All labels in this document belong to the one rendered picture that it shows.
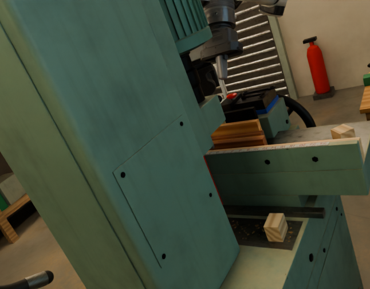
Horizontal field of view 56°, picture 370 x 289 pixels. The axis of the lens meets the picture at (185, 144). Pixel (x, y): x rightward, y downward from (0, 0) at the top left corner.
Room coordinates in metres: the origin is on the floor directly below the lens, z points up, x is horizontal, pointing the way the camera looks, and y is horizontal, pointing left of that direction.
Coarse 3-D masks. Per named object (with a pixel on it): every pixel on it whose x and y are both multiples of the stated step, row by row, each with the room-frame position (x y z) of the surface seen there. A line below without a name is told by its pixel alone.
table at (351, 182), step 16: (304, 128) 0.80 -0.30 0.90; (320, 128) 0.76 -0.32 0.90; (368, 128) 0.67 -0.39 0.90; (368, 144) 0.61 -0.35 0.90; (368, 160) 0.58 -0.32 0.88; (224, 176) 0.73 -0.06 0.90; (240, 176) 0.71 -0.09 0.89; (256, 176) 0.68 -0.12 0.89; (272, 176) 0.66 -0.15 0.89; (288, 176) 0.63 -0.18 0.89; (304, 176) 0.61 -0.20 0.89; (320, 176) 0.59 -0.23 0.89; (336, 176) 0.57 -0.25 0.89; (352, 176) 0.55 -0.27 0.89; (368, 176) 0.56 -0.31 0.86; (224, 192) 0.75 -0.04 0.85; (240, 192) 0.72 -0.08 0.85; (256, 192) 0.69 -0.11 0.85; (272, 192) 0.66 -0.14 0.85; (288, 192) 0.64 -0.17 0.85; (304, 192) 0.62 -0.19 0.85; (320, 192) 0.60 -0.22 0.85; (336, 192) 0.58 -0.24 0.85; (352, 192) 0.56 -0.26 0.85; (368, 192) 0.54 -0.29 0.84
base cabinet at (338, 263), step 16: (336, 208) 0.72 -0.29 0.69; (336, 224) 0.70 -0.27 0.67; (336, 240) 0.68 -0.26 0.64; (320, 256) 0.59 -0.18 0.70; (336, 256) 0.66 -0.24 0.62; (352, 256) 0.74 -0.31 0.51; (320, 272) 0.58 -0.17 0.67; (336, 272) 0.64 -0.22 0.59; (352, 272) 0.72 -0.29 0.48; (320, 288) 0.55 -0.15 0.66; (336, 288) 0.61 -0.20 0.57; (352, 288) 0.69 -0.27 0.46
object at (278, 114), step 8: (280, 104) 0.89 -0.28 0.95; (272, 112) 0.84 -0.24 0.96; (280, 112) 0.88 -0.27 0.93; (264, 120) 0.83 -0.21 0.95; (272, 120) 0.83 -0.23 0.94; (280, 120) 0.87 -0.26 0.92; (288, 120) 0.90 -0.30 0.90; (264, 128) 0.83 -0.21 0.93; (272, 128) 0.82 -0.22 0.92; (280, 128) 0.86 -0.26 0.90; (288, 128) 0.90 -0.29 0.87; (272, 136) 0.82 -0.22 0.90
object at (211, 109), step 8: (208, 96) 0.81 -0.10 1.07; (216, 96) 0.80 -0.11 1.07; (200, 104) 0.77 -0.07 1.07; (208, 104) 0.77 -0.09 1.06; (216, 104) 0.79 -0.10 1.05; (208, 112) 0.76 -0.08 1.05; (216, 112) 0.78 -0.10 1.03; (208, 120) 0.75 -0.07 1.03; (216, 120) 0.77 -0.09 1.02; (224, 120) 0.80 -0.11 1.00; (208, 128) 0.74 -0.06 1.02; (216, 128) 0.76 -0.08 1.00
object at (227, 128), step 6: (246, 120) 0.80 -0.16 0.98; (252, 120) 0.79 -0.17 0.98; (258, 120) 0.78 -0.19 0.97; (222, 126) 0.83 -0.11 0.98; (228, 126) 0.82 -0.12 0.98; (234, 126) 0.81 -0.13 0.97; (240, 126) 0.80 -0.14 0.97; (246, 126) 0.79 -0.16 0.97; (252, 126) 0.78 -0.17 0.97; (258, 126) 0.77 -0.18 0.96; (216, 132) 0.85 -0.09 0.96; (222, 132) 0.84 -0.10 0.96; (228, 132) 0.83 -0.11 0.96; (234, 132) 0.82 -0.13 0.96; (240, 132) 0.81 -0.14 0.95
